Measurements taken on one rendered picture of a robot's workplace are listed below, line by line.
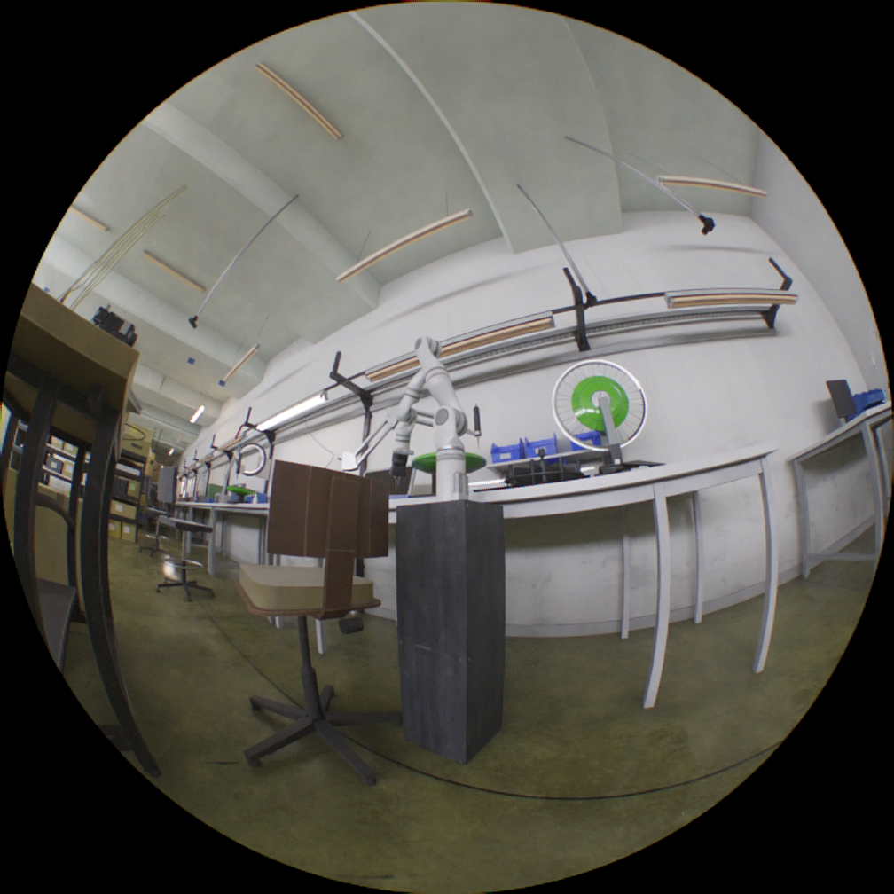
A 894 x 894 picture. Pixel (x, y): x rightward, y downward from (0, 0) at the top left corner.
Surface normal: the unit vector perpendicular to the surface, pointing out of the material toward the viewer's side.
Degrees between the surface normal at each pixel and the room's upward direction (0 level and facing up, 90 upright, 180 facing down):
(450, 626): 90
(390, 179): 180
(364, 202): 180
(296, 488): 90
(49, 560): 90
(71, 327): 90
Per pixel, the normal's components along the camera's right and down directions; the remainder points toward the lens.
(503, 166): 0.01, 0.95
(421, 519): -0.58, -0.25
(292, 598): 0.77, -0.22
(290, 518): 0.55, -0.28
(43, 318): 0.93, -0.13
